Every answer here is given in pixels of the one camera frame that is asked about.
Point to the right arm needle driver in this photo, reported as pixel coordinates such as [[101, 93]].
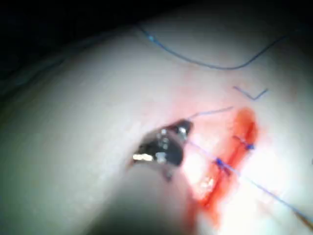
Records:
[[166, 149]]

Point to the right arm needle driver jaw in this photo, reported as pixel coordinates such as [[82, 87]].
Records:
[[183, 128]]

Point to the dark right arm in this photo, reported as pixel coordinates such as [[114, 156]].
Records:
[[151, 208]]

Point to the blue stitching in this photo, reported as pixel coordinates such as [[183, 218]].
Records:
[[249, 147]]

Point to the short blue thread piece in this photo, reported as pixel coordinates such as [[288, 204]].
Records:
[[253, 98]]

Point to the tissue pad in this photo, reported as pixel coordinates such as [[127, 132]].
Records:
[[73, 98]]

